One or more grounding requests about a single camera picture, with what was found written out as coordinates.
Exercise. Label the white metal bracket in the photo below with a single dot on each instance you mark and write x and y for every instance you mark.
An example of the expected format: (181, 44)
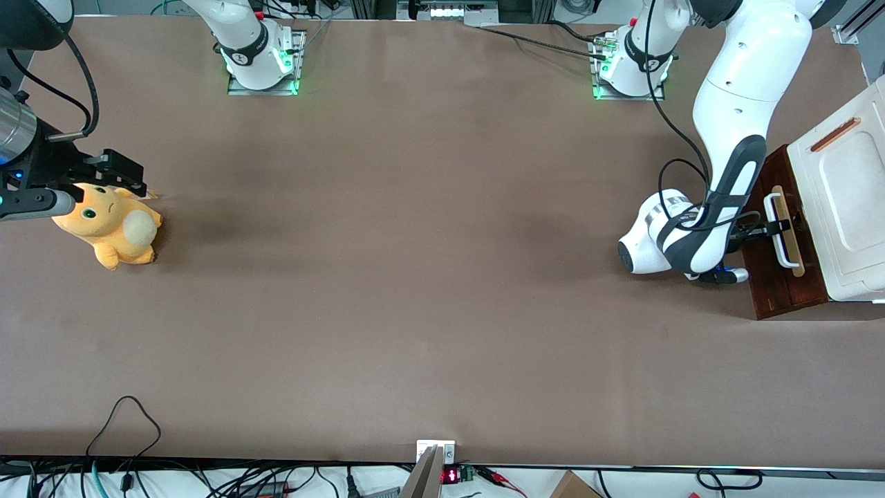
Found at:
(423, 446)

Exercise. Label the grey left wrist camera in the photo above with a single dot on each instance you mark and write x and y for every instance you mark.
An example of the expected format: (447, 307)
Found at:
(726, 275)

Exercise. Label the lit white panel device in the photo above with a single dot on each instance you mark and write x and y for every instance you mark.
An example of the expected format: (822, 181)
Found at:
(449, 12)

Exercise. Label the grey camera stand post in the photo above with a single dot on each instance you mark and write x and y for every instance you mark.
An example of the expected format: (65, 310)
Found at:
(423, 481)

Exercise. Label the orange plush toy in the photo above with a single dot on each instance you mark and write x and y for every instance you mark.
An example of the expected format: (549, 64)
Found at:
(114, 235)

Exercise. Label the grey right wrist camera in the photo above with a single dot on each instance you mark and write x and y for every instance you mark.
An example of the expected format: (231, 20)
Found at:
(34, 204)

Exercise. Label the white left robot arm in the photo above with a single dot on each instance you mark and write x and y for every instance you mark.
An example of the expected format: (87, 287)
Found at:
(740, 90)

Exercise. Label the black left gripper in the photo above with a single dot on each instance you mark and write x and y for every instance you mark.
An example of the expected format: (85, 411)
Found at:
(748, 232)

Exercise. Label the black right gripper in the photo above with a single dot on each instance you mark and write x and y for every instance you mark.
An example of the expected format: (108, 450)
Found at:
(50, 166)

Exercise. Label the red display circuit board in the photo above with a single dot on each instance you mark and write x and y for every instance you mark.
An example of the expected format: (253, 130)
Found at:
(451, 476)

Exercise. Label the aluminium frame profile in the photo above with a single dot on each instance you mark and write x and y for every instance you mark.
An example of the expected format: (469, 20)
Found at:
(843, 34)

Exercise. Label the white cabinet with drawer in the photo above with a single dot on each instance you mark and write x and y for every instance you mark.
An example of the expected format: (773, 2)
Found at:
(850, 207)

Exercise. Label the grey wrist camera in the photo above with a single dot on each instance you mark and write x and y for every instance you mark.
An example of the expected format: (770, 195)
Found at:
(726, 275)
(34, 204)

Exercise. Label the brown cardboard box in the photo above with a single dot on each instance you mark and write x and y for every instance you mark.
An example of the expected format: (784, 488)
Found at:
(574, 487)

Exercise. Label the red clip test leads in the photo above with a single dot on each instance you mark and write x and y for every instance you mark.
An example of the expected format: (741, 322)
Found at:
(494, 476)

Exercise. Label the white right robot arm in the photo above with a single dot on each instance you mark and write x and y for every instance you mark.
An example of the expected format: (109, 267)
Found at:
(242, 41)

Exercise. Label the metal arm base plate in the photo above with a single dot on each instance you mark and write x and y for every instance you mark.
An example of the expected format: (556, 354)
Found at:
(596, 76)
(297, 66)

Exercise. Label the black power adapter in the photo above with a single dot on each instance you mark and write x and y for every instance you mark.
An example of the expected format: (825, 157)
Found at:
(263, 490)

